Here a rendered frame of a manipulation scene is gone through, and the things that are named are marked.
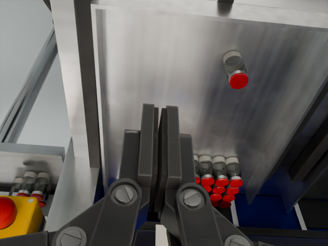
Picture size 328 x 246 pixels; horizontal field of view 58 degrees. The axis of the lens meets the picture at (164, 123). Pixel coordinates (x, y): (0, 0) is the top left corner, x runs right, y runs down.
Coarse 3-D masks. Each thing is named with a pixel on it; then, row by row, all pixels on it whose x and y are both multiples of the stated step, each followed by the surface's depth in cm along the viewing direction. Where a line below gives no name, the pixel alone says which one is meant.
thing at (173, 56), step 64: (128, 0) 28; (192, 0) 30; (128, 64) 36; (192, 64) 36; (256, 64) 36; (320, 64) 34; (128, 128) 44; (192, 128) 44; (256, 128) 44; (256, 192) 50
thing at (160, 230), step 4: (156, 228) 42; (160, 228) 42; (164, 228) 42; (156, 232) 42; (160, 232) 42; (164, 232) 42; (156, 236) 41; (160, 236) 41; (164, 236) 41; (156, 240) 41; (160, 240) 41; (164, 240) 41; (156, 244) 40; (160, 244) 40; (164, 244) 40
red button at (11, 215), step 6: (0, 198) 39; (6, 198) 39; (0, 204) 38; (6, 204) 38; (12, 204) 39; (0, 210) 38; (6, 210) 38; (12, 210) 38; (0, 216) 37; (6, 216) 37; (12, 216) 38; (0, 222) 37; (6, 222) 38; (0, 228) 38
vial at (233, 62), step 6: (228, 54) 34; (234, 54) 34; (240, 54) 34; (228, 60) 33; (234, 60) 33; (240, 60) 33; (228, 66) 33; (234, 66) 32; (240, 66) 32; (228, 72) 33; (234, 72) 32; (240, 72) 31; (228, 78) 32
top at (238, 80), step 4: (232, 76) 32; (236, 76) 31; (240, 76) 31; (244, 76) 31; (232, 80) 32; (236, 80) 32; (240, 80) 32; (244, 80) 32; (232, 84) 32; (236, 84) 32; (240, 84) 32; (244, 84) 32; (236, 88) 33; (240, 88) 33
